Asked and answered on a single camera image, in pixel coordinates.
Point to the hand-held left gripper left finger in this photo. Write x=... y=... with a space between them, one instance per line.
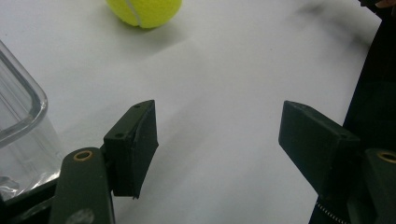
x=132 y=152

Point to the clear plastic container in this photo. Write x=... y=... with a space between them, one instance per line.
x=21 y=124

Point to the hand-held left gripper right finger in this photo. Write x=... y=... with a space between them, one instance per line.
x=320 y=152

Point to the yellow tennis ball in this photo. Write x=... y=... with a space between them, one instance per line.
x=146 y=11

